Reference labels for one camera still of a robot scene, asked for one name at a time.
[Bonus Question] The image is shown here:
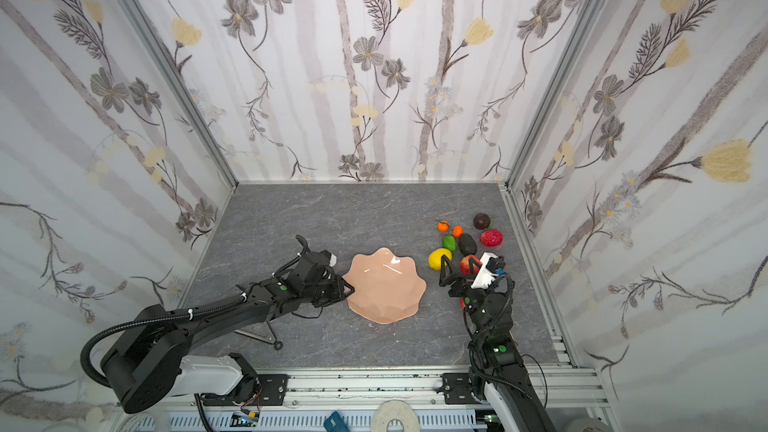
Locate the yellow fake lemon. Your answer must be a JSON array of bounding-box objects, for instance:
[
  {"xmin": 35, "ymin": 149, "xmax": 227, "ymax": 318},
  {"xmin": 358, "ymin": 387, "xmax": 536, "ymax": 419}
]
[{"xmin": 428, "ymin": 248, "xmax": 453, "ymax": 271}]

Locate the pink scalloped fruit bowl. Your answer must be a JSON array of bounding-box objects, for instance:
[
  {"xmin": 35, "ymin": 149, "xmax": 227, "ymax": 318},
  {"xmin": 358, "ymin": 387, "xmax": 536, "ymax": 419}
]
[{"xmin": 343, "ymin": 247, "xmax": 427, "ymax": 325}]

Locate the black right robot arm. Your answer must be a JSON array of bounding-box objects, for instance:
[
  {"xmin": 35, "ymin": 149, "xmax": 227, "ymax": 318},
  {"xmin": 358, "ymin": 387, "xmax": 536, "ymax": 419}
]
[{"xmin": 438, "ymin": 256, "xmax": 556, "ymax": 431}]

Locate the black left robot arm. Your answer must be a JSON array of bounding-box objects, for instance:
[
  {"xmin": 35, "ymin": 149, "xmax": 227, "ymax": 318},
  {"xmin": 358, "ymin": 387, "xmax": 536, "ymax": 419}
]
[{"xmin": 79, "ymin": 236, "xmax": 355, "ymax": 414}]

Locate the dark fake avocado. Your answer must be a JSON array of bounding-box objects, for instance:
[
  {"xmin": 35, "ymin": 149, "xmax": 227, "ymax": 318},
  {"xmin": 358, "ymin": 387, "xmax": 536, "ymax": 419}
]
[{"xmin": 458, "ymin": 233, "xmax": 478, "ymax": 256}]

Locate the green fake lime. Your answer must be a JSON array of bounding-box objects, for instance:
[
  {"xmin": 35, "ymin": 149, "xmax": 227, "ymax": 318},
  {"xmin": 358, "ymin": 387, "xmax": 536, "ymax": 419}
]
[{"xmin": 442, "ymin": 235, "xmax": 458, "ymax": 252}]

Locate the magenta fake dragon fruit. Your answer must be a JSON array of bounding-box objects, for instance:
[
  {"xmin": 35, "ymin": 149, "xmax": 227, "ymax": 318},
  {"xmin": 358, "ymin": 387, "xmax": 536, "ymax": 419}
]
[{"xmin": 479, "ymin": 229, "xmax": 504, "ymax": 248}]

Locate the dark brown round fruit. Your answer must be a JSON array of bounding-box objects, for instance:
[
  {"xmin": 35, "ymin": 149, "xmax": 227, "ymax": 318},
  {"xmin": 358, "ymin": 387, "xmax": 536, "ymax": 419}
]
[{"xmin": 473, "ymin": 212, "xmax": 492, "ymax": 230}]

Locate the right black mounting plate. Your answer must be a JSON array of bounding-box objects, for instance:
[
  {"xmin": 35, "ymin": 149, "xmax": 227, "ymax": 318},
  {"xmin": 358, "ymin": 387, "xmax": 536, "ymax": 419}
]
[{"xmin": 437, "ymin": 372, "xmax": 485, "ymax": 405}]

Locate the black mounting plate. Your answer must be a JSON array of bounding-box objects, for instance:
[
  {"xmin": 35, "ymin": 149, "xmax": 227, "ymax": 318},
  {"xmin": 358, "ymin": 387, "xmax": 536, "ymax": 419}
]
[
  {"xmin": 437, "ymin": 372, "xmax": 485, "ymax": 405},
  {"xmin": 202, "ymin": 374, "xmax": 289, "ymax": 408}
]

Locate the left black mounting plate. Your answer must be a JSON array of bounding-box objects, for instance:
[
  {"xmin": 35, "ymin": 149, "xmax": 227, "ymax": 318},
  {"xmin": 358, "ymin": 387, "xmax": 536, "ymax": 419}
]
[{"xmin": 202, "ymin": 374, "xmax": 289, "ymax": 408}]

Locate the white tape roll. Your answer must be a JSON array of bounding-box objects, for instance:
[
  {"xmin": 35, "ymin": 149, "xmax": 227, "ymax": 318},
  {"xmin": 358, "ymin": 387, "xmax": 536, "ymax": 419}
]
[{"xmin": 370, "ymin": 400, "xmax": 421, "ymax": 432}]

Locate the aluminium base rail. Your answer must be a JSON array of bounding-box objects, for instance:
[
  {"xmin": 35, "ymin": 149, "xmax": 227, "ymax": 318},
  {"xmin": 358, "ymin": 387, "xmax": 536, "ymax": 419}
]
[{"xmin": 111, "ymin": 365, "xmax": 620, "ymax": 431}]

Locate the blue tool handle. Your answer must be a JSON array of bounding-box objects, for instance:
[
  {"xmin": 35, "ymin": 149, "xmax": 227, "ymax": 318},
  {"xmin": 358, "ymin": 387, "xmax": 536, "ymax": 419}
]
[{"xmin": 323, "ymin": 411, "xmax": 350, "ymax": 432}]

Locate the black corrugated left cable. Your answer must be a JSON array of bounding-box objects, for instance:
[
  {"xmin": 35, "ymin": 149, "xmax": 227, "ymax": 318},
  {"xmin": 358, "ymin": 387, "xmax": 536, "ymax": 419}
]
[{"xmin": 80, "ymin": 293, "xmax": 247, "ymax": 388}]

